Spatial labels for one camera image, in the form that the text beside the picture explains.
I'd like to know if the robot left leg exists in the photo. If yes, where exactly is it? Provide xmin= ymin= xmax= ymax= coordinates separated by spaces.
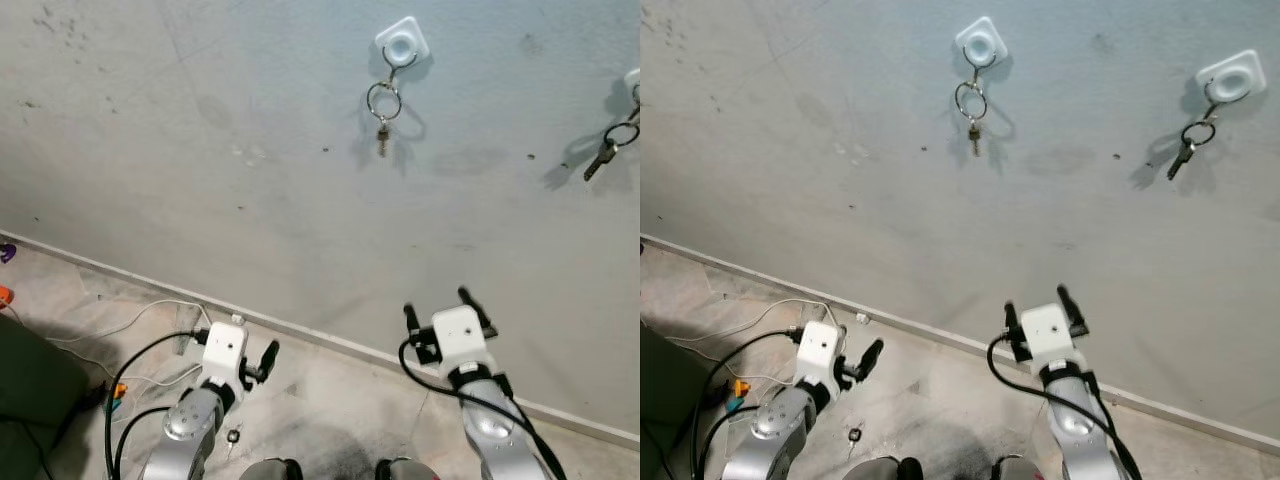
xmin=844 ymin=457 xmax=924 ymax=480
xmin=239 ymin=458 xmax=304 ymax=480

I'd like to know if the robot leg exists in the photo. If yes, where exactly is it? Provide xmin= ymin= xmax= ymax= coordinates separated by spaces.
xmin=991 ymin=455 xmax=1047 ymax=480
xmin=239 ymin=458 xmax=304 ymax=480
xmin=844 ymin=457 xmax=924 ymax=480
xmin=374 ymin=458 xmax=442 ymax=480

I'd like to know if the robot right leg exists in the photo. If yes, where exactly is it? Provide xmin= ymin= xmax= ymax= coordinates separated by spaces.
xmin=374 ymin=458 xmax=442 ymax=480
xmin=991 ymin=455 xmax=1047 ymax=480

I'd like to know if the dark green cushion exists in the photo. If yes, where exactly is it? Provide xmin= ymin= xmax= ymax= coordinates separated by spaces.
xmin=0 ymin=314 xmax=93 ymax=480
xmin=640 ymin=320 xmax=693 ymax=480

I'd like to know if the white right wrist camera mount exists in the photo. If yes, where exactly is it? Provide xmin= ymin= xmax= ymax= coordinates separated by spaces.
xmin=431 ymin=306 xmax=490 ymax=368
xmin=1019 ymin=303 xmax=1077 ymax=365

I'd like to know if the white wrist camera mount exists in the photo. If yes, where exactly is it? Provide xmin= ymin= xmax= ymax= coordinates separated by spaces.
xmin=199 ymin=320 xmax=250 ymax=389
xmin=1019 ymin=303 xmax=1077 ymax=365
xmin=431 ymin=306 xmax=490 ymax=368
xmin=797 ymin=320 xmax=846 ymax=389

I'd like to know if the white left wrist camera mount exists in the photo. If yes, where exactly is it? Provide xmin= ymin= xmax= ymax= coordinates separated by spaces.
xmin=199 ymin=320 xmax=250 ymax=389
xmin=797 ymin=320 xmax=846 ymax=389

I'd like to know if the thin white cable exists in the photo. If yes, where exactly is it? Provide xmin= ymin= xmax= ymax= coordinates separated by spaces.
xmin=38 ymin=297 xmax=247 ymax=393
xmin=658 ymin=297 xmax=870 ymax=389

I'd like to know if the short black left arm cable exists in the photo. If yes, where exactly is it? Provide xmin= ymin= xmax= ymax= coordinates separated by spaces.
xmin=698 ymin=404 xmax=763 ymax=480
xmin=110 ymin=405 xmax=173 ymax=480

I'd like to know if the long black left arm cable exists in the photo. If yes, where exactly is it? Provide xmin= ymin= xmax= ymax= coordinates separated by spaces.
xmin=102 ymin=331 xmax=205 ymax=480
xmin=687 ymin=331 xmax=803 ymax=480

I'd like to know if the black key on ring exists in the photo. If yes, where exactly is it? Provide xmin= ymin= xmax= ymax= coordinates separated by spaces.
xmin=1166 ymin=116 xmax=1219 ymax=183
xmin=583 ymin=118 xmax=641 ymax=183

